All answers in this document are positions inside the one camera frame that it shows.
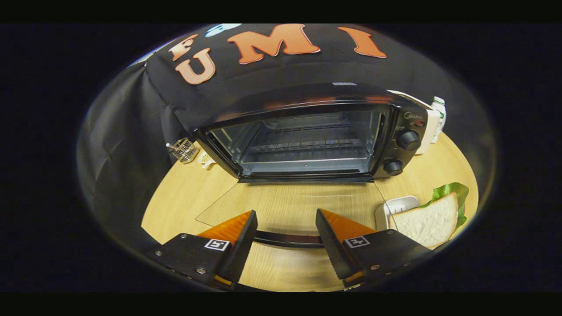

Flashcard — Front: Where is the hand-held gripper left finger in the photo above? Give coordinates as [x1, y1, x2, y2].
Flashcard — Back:
[147, 209, 259, 291]

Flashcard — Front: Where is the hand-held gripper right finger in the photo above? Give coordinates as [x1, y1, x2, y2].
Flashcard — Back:
[315, 208, 434, 289]

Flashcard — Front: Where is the white ribbed plastic tray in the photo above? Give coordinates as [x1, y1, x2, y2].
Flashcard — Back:
[375, 195, 421, 231]

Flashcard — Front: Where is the white bottle green label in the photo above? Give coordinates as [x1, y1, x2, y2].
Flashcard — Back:
[430, 96, 447, 144]

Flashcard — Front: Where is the bread and lettuce sandwich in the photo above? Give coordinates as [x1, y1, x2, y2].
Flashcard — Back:
[389, 182, 470, 249]

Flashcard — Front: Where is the black toaster oven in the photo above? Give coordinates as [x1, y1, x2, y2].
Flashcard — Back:
[195, 83, 429, 249]

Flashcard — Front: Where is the white pop-up toaster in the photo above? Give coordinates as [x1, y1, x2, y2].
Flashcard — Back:
[388, 90, 441, 155]

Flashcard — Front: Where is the small white snack packet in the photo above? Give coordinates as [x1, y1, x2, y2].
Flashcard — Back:
[197, 151, 217, 170]

